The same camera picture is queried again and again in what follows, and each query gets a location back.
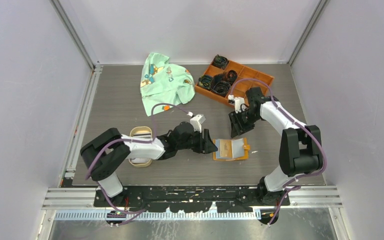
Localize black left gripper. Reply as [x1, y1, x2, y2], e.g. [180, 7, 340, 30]
[176, 127, 218, 154]

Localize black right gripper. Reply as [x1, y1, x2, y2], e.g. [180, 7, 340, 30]
[228, 108, 261, 139]

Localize orange leather card holder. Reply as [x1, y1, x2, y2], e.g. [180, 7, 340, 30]
[212, 137, 251, 162]

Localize beige oval card tray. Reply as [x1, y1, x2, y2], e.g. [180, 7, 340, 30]
[128, 126, 154, 168]

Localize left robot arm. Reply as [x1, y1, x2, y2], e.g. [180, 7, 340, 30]
[80, 121, 218, 207]

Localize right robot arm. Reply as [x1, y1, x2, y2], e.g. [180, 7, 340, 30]
[228, 87, 327, 206]

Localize orange compartment organizer tray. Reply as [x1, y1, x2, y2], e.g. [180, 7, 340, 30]
[194, 60, 274, 107]

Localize black orange rolled tie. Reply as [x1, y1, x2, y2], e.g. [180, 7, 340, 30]
[224, 70, 238, 85]

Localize blue yellow rolled tie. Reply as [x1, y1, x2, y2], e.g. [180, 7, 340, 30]
[197, 74, 214, 91]

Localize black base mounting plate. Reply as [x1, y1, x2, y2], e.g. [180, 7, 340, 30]
[93, 185, 290, 213]

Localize dark green rolled tie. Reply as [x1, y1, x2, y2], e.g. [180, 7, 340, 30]
[211, 54, 229, 70]

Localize light green printed shirt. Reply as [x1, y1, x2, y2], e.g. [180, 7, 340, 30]
[140, 52, 195, 117]

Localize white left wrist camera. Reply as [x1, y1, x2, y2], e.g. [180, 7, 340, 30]
[189, 114, 206, 133]

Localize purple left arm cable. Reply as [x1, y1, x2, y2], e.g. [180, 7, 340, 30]
[85, 102, 195, 228]

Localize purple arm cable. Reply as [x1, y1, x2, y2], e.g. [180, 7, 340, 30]
[228, 78, 329, 228]
[85, 102, 195, 228]

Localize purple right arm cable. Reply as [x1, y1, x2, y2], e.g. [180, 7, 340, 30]
[228, 78, 329, 228]

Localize aluminium front rail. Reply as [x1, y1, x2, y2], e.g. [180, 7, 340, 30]
[42, 186, 343, 225]

